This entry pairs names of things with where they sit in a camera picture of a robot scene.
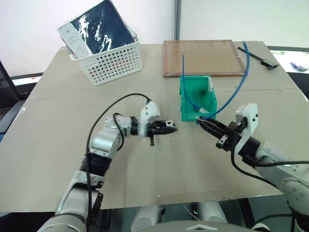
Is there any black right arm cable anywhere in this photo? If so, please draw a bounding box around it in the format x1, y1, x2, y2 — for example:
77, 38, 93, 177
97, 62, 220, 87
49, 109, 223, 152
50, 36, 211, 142
230, 142, 309, 191

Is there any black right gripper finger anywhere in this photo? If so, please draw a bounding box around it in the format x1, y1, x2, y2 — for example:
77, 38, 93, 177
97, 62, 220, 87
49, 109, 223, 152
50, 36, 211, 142
201, 116, 230, 132
196, 120, 225, 141

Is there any blue ethernet cable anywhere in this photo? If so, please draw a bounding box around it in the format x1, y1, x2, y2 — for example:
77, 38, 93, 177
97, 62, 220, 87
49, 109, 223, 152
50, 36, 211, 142
182, 55, 202, 111
193, 40, 251, 126

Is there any green plastic bin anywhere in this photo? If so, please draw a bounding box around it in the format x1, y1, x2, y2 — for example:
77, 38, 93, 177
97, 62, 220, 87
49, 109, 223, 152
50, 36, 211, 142
179, 75, 219, 122

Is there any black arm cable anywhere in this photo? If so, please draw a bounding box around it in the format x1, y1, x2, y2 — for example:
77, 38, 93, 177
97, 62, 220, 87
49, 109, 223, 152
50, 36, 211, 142
230, 142, 309, 191
85, 93, 153, 228

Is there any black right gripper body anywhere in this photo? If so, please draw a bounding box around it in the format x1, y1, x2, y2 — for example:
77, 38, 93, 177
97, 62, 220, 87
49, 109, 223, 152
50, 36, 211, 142
215, 117, 249, 153

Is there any grey vertical post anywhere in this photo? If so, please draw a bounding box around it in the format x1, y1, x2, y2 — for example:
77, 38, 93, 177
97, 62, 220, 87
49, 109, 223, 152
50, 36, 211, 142
174, 0, 183, 41

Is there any purple patterned item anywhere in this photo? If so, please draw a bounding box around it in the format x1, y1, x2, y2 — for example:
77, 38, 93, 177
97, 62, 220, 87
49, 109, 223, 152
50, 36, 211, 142
290, 61, 309, 71

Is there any black table leg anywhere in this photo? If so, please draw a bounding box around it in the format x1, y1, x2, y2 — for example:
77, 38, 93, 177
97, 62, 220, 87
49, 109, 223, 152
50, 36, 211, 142
238, 198, 256, 228

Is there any white perforated plastic basket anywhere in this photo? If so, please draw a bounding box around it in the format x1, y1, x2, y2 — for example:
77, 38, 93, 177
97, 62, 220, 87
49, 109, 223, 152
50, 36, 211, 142
69, 38, 143, 87

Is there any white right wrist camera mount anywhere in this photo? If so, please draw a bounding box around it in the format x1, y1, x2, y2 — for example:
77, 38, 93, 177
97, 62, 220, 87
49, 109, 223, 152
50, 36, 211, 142
235, 103, 259, 156

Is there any grey robot torso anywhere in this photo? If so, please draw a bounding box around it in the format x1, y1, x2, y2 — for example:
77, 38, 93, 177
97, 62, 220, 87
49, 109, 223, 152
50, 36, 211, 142
144, 220, 251, 232

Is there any brown wooden board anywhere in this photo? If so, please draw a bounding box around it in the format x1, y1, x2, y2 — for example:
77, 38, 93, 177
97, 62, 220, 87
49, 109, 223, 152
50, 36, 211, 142
163, 39, 246, 79

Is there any white rounded robot leg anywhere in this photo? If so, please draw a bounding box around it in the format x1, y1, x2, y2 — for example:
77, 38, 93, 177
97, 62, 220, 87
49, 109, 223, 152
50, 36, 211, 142
131, 204, 167, 232
197, 201, 228, 223

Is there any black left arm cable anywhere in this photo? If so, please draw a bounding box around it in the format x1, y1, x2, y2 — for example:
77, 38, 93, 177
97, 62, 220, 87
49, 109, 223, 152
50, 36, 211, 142
85, 93, 153, 228

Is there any dark blue glossy package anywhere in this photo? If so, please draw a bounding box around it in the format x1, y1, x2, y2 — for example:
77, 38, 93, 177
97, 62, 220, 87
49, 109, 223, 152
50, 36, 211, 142
72, 0, 137, 57

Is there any white box with red mark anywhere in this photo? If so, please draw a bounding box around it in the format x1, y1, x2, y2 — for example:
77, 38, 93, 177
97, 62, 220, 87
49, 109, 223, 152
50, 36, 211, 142
57, 22, 89, 59

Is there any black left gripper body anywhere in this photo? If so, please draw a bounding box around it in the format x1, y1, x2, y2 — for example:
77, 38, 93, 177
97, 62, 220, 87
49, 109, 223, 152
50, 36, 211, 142
144, 121, 159, 147

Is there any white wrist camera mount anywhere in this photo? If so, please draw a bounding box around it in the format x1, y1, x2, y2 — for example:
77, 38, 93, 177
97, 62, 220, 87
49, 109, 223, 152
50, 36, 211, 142
235, 103, 259, 156
139, 101, 161, 137

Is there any black flat tool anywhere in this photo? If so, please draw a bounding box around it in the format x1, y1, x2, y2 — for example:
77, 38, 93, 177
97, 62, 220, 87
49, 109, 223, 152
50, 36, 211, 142
237, 46, 280, 72

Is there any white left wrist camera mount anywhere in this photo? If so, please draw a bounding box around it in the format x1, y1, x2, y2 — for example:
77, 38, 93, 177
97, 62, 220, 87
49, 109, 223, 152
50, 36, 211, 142
139, 101, 161, 137

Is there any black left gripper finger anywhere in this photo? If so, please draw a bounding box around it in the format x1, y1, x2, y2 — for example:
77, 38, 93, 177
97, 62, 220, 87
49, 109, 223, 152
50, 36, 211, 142
156, 127, 178, 136
156, 119, 176, 129

